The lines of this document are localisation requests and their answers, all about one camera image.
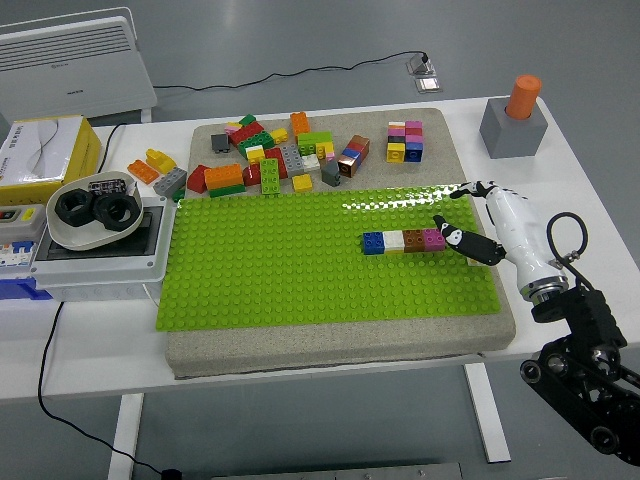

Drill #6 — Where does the brick stack with yellow base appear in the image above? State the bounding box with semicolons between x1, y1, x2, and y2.
386;121;407;164

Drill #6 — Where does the brown red blue brick stack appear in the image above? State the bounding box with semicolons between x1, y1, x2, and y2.
336;133;372;179

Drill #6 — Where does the yellow curved brick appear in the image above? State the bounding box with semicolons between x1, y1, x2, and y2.
145;148;178;175

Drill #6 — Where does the large black hex nut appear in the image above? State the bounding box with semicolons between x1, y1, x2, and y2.
92;194;139;231
54;188;97;229

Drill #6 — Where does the light grey brick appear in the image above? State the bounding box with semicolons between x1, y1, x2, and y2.
279;143;305;176

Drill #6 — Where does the long lime green brick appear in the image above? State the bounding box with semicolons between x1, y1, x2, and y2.
297;130;335;156

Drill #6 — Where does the grey long brick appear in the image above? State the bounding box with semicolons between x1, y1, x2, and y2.
152;167;188;197

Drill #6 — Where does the white bowl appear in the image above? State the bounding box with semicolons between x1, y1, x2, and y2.
45;169;146;251

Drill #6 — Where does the grey-brown foam mat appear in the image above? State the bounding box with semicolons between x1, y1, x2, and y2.
164;107;517;380

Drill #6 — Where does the flat dark green brick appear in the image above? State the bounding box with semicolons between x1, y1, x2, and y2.
208;183;247;199

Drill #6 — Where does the grey circuit breaker box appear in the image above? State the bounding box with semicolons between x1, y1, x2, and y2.
0;203;49;271

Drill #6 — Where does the brown building brick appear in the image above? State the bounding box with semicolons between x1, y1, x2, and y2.
402;228;427;253

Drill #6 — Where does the grey cube holder block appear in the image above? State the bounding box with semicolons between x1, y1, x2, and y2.
478;97;550;159

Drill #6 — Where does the small dark circuit module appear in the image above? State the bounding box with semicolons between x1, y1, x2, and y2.
88;177;126;196

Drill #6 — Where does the lime green flat brick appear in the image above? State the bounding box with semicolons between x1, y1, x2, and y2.
258;157;283;195

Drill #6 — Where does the brick stack with blue base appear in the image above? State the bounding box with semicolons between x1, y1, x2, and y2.
403;119;425;164

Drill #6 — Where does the orange flat brick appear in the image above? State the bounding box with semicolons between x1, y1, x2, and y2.
126;159;160;185

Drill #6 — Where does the red sloped roof brick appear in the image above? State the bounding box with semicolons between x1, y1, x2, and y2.
186;164;211;194

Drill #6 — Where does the white table leg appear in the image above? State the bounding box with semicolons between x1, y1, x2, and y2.
463;362;512;465
107;392;146;480

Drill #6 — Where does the dark grey sloped brick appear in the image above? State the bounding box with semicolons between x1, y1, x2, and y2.
321;159;344;189

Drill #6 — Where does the long dark green brick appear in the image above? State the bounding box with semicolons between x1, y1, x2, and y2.
237;133;274;156

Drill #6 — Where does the long orange brick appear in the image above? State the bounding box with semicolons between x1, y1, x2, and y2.
203;163;245;191

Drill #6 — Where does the black cable with floor plug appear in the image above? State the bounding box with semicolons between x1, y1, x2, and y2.
37;299;184;480

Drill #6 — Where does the grey electrical junction box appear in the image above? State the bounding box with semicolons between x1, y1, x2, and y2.
28;195;176;303

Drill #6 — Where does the yellow tissue box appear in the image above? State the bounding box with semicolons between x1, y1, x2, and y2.
0;115;104;204

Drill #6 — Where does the blue plastic bin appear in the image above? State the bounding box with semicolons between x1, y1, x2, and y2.
0;276;55;301

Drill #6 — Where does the orange cylinder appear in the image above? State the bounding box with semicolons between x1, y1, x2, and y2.
504;74;544;120

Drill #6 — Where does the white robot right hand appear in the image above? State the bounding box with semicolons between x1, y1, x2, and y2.
432;179;565;291

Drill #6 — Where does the white panel heater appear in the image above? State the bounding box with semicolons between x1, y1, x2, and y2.
0;6;158;123

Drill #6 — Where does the long red brick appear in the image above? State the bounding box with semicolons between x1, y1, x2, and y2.
228;121;266;148

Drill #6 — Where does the black floor power cord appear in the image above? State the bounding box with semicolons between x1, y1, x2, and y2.
152;49;430;93

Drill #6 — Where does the thin black cable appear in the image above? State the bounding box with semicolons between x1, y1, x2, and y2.
97;123;125;174

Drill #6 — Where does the green studded baseplate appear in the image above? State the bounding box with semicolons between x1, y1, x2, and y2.
153;183;503;333

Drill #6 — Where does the open metal floor socket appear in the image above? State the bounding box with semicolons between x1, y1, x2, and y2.
405;53;440;77

